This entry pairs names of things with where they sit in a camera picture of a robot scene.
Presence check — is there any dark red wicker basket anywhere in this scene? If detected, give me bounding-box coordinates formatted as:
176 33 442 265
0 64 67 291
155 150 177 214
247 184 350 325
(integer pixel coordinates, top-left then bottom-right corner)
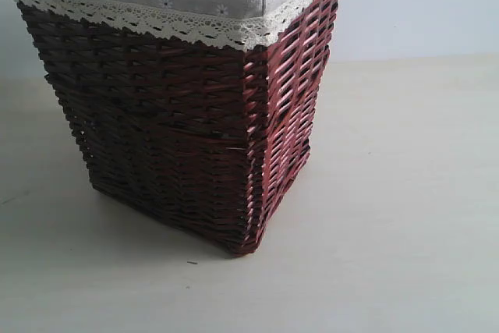
17 0 339 257

